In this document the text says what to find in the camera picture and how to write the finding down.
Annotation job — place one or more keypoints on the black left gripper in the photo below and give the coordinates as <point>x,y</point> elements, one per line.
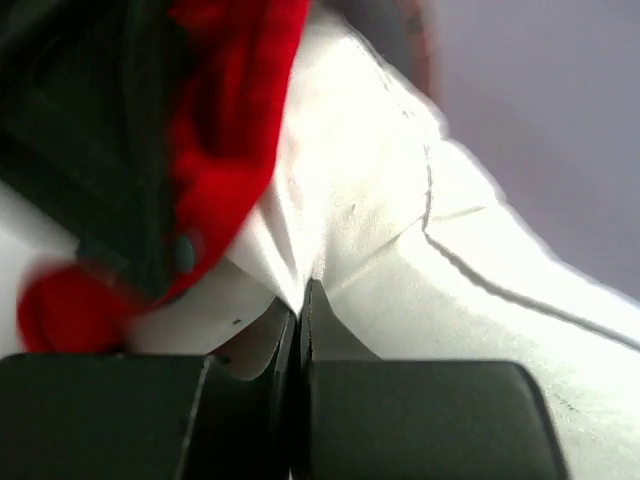
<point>87,90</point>

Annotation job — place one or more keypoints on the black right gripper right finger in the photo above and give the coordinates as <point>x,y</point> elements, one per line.
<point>368,418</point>

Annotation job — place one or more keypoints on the red patterned pillowcase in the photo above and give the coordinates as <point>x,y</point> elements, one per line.
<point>223,134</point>

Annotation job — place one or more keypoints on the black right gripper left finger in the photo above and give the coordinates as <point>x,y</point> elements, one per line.
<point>151,416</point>

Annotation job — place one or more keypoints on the white pillow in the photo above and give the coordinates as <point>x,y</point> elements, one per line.
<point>419,253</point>

